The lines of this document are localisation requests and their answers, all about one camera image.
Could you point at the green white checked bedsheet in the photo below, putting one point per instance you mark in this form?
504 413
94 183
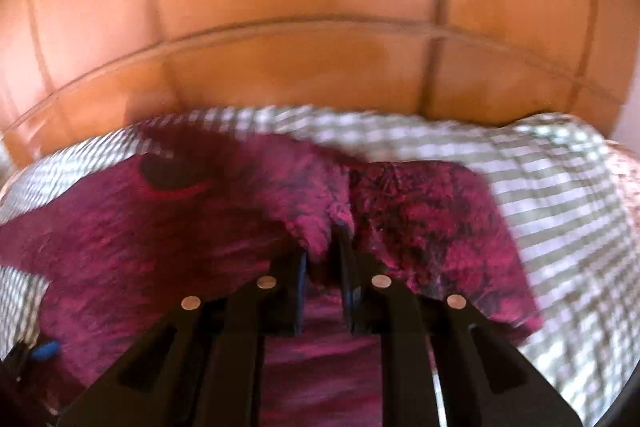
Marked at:
550 217

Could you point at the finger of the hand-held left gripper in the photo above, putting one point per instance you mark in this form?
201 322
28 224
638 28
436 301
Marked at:
45 350

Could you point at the magenta knit garment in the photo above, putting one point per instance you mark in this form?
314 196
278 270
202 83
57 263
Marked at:
150 227

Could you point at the floral patterned cloth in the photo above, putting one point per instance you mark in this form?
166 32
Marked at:
625 187

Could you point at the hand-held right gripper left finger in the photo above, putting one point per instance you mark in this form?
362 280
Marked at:
300 292

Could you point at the orange wooden wardrobe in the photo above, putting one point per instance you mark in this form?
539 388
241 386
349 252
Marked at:
300 7

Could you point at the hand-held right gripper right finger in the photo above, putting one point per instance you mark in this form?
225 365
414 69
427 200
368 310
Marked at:
346 287

